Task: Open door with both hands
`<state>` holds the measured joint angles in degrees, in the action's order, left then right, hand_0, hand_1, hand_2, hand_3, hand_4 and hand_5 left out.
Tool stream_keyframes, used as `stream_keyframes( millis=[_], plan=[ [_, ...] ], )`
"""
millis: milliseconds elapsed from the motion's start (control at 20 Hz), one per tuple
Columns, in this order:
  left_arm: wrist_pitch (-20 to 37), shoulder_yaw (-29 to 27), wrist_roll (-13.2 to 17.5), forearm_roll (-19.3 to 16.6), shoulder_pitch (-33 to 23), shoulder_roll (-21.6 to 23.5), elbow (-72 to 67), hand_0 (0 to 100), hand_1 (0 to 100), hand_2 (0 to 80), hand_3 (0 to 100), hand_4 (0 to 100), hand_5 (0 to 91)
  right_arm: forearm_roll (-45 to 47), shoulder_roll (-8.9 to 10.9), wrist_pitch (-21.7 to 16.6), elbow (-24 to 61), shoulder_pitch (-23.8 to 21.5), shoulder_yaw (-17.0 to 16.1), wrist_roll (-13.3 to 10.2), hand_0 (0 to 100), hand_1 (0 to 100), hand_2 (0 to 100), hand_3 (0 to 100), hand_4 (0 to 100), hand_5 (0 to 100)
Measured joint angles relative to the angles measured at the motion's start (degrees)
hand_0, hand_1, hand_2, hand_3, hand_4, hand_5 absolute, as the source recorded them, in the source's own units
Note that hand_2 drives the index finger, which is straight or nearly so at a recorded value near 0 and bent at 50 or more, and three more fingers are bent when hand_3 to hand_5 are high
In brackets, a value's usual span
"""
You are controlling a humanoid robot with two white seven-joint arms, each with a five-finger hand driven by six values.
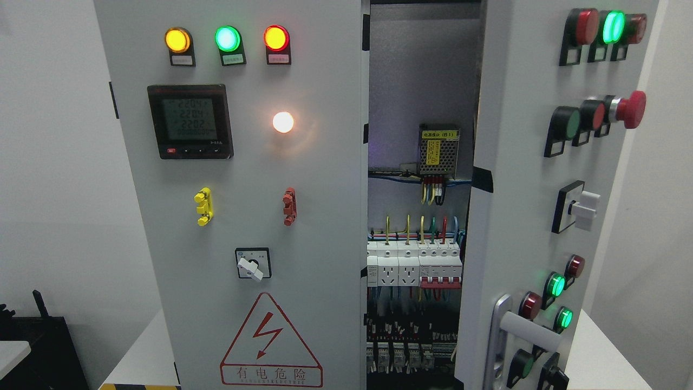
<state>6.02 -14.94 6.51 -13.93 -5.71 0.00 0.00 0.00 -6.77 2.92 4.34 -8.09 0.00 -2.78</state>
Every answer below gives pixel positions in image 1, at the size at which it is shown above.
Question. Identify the grey cabinet door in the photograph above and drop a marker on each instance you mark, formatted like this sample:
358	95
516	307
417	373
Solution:
545	70
317	261

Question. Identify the red test terminal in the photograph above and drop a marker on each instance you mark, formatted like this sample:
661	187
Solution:
290	206

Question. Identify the white glowing indicator lamp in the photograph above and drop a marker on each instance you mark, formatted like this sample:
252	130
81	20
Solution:
283	122

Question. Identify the metal mesh power supply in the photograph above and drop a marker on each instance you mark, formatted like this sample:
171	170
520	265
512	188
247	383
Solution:
439	144

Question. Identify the white socket breaker row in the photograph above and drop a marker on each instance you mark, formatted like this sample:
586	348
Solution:
434	265

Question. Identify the yellow test terminal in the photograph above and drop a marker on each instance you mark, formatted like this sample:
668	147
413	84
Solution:
204	206

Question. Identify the black relay terminal row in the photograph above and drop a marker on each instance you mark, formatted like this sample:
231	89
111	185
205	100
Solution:
422	343

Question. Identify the black digital power meter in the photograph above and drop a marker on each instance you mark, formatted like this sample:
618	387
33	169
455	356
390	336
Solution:
191	122

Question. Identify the red indicator lamp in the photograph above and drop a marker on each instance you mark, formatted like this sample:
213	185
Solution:
276	38

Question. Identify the red electric hazard warning sticker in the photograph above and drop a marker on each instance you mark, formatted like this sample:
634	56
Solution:
267	351

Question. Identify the green indicator lamp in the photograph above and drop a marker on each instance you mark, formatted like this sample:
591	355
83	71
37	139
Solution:
227	38

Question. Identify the yellow indicator lamp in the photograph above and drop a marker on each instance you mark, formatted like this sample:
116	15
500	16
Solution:
178	40

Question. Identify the red emergency stop button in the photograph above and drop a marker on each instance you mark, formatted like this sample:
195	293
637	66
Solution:
629	110

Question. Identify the black equipment case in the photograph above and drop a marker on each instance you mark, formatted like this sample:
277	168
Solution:
52	362

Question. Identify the white rotary selector switch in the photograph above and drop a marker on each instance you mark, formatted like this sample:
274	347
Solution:
253	263

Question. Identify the silver door handle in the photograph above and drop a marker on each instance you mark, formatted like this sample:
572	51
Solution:
503	370

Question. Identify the white knob selector switch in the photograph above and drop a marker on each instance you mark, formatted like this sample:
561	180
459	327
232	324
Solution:
576	207

